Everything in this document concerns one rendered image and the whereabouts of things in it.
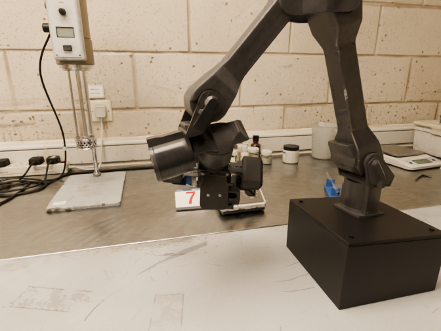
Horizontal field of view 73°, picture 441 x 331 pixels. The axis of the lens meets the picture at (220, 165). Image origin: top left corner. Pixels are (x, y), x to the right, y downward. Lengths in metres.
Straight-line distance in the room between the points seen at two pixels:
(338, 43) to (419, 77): 1.38
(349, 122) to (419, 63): 1.34
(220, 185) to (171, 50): 0.89
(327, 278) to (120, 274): 0.38
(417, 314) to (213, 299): 0.33
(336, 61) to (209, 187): 0.29
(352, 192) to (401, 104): 1.27
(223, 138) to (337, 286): 0.30
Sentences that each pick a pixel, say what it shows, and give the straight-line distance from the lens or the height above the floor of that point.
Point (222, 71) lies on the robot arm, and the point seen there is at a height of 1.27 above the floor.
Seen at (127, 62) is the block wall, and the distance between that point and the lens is 1.30.
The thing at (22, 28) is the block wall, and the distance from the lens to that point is 1.37.
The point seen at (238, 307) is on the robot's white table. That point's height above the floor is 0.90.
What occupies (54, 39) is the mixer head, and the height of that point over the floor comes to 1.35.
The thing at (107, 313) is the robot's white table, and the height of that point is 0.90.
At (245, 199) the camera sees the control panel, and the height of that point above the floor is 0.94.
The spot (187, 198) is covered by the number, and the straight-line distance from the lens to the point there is 0.87.
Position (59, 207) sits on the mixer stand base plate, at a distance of 0.95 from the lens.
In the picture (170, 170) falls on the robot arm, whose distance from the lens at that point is 0.43.
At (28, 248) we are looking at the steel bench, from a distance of 0.80.
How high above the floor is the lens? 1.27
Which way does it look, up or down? 17 degrees down
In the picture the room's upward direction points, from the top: straight up
